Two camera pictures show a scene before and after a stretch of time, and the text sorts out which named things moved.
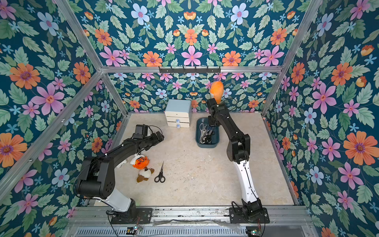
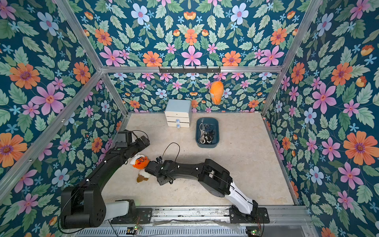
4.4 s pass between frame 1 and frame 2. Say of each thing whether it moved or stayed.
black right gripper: moved
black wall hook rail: stayed
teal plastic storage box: stayed
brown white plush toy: stayed
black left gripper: moved
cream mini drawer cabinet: stayed
